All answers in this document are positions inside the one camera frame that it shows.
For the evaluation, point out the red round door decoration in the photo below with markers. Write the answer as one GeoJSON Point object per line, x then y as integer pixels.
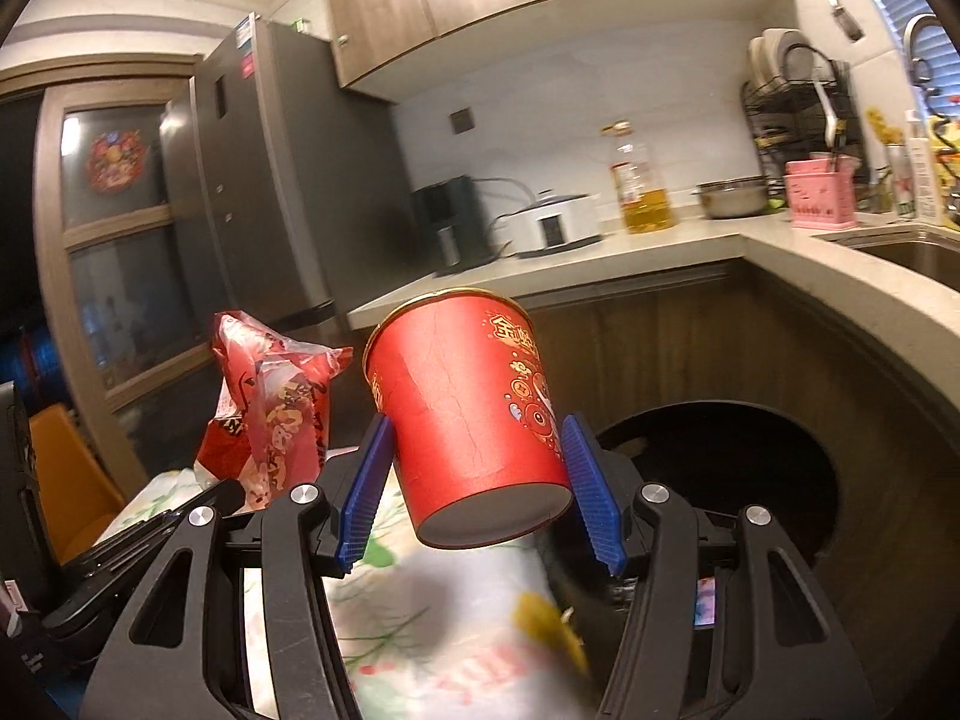
{"type": "Point", "coordinates": [116, 161]}

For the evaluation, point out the yellow brush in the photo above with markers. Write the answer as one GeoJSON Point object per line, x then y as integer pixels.
{"type": "Point", "coordinates": [885, 127]}

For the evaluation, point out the white bottle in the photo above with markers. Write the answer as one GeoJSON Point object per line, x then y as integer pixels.
{"type": "Point", "coordinates": [921, 172]}

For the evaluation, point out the orange chair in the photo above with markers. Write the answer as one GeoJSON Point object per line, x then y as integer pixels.
{"type": "Point", "coordinates": [67, 480]}

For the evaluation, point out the dark wall outlet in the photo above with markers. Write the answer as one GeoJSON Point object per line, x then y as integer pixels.
{"type": "Point", "coordinates": [460, 121]}

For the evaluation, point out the white plate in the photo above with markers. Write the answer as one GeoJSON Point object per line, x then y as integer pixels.
{"type": "Point", "coordinates": [784, 49]}
{"type": "Point", "coordinates": [757, 60]}

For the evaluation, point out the white rice cooker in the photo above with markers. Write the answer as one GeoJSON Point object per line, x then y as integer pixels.
{"type": "Point", "coordinates": [555, 225]}

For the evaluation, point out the black air fryer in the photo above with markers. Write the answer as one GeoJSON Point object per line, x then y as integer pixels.
{"type": "Point", "coordinates": [446, 217]}

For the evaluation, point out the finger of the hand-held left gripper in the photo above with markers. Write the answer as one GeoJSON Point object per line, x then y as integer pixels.
{"type": "Point", "coordinates": [217, 499]}
{"type": "Point", "coordinates": [97, 596]}

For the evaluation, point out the black dish rack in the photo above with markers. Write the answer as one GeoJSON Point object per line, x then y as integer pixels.
{"type": "Point", "coordinates": [772, 120]}

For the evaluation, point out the red paper cup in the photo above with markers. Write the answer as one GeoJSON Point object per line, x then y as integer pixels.
{"type": "Point", "coordinates": [465, 405]}

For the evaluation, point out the steel kitchen faucet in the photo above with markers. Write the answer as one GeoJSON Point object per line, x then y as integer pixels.
{"type": "Point", "coordinates": [916, 30]}

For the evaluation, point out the wooden glass door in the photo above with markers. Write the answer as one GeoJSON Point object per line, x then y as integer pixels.
{"type": "Point", "coordinates": [112, 229]}

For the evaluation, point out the white ladle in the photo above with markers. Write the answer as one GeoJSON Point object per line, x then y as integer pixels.
{"type": "Point", "coordinates": [829, 120]}

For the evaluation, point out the steel bowl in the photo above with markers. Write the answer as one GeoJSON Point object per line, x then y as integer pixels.
{"type": "Point", "coordinates": [731, 199]}

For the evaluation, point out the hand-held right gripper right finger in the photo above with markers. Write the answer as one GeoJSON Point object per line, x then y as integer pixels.
{"type": "Point", "coordinates": [592, 495]}

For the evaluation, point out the beige kitchen countertop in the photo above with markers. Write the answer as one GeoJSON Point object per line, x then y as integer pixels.
{"type": "Point", "coordinates": [840, 300]}

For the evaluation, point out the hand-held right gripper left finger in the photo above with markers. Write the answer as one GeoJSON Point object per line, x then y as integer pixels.
{"type": "Point", "coordinates": [367, 495]}

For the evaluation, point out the red printed plastic bag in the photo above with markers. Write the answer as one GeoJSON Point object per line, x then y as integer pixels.
{"type": "Point", "coordinates": [270, 405]}

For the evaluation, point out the pink utensil holder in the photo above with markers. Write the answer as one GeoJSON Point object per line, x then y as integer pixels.
{"type": "Point", "coordinates": [821, 199]}

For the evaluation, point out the cooking oil bottle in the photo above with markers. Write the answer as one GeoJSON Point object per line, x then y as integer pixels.
{"type": "Point", "coordinates": [645, 202]}

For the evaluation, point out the black trash bin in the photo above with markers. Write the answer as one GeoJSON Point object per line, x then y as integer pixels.
{"type": "Point", "coordinates": [712, 480]}

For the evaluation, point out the blue ribbed container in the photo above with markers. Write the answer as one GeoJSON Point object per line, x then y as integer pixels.
{"type": "Point", "coordinates": [37, 356]}

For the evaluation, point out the dark grey refrigerator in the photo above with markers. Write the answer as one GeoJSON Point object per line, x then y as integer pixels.
{"type": "Point", "coordinates": [300, 187]}

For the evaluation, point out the floral tablecloth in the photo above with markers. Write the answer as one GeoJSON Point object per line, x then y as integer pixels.
{"type": "Point", "coordinates": [450, 615]}

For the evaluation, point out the steel sink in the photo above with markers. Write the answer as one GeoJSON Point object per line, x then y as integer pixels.
{"type": "Point", "coordinates": [915, 255]}

